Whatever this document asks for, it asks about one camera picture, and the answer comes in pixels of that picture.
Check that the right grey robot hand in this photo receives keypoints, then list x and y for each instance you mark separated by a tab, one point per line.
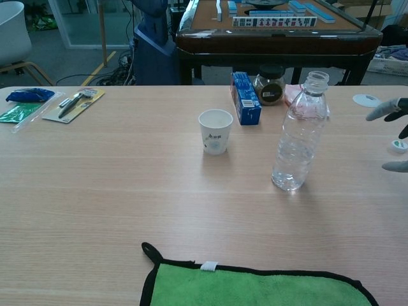
382	108

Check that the transparent plastic water bottle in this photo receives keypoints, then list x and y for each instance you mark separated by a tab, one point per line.
296	143

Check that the blue robot base column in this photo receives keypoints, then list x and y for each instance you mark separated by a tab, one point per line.
153	54

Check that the white green bottle cap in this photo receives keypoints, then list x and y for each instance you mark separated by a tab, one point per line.
396	146

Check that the white paper cup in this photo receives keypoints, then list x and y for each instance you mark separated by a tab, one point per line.
215	134

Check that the white round coaster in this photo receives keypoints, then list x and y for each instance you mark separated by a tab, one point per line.
366	99

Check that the white plastic basket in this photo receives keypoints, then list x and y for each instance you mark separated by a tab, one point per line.
389	67

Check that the black bag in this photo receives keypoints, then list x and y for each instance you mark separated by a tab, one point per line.
395	35

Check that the pink plastic packet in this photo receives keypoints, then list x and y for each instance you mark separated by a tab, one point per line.
289	94

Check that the glass jar black lid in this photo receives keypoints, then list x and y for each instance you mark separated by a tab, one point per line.
269	89

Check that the long blue mahjong tile row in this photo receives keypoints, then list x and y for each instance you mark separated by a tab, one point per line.
314	11

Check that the dark wooden mahjong table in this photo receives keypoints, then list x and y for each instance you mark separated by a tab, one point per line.
274	44

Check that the blue cardboard box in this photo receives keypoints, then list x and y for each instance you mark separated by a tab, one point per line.
247	105

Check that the white-faced mahjong tile row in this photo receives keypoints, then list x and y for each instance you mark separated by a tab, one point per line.
274	21

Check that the short blue mahjong tile row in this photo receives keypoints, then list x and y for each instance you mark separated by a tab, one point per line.
271	13

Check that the green microfiber cloth black trim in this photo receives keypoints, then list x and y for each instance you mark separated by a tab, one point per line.
248	287

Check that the wooden pole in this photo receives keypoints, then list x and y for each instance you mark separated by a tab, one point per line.
102	32

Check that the yellow pen blister card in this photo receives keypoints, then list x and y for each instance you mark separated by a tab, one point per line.
83	103

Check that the clear plastic sleeve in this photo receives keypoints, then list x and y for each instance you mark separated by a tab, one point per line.
32	119

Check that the blue plastic packet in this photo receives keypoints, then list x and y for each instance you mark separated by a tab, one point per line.
28	95

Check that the green foil packet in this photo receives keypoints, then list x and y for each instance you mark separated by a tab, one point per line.
16	113

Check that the white shell chair wooden legs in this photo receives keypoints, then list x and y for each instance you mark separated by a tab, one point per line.
12	32

